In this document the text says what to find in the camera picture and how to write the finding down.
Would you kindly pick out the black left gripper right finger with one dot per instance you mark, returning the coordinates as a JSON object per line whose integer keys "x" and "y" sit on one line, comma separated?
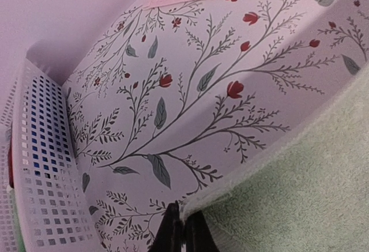
{"x": 197, "y": 234}

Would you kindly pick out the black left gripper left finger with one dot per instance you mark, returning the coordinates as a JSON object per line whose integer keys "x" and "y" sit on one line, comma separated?
{"x": 168, "y": 237}

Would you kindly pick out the green towel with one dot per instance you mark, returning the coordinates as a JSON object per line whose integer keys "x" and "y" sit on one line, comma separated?
{"x": 309, "y": 195}

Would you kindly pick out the white plastic basket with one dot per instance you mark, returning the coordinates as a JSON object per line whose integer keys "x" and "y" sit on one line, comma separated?
{"x": 52, "y": 211}

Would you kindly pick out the red rolled towel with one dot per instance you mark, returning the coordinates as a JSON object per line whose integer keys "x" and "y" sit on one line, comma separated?
{"x": 10, "y": 165}

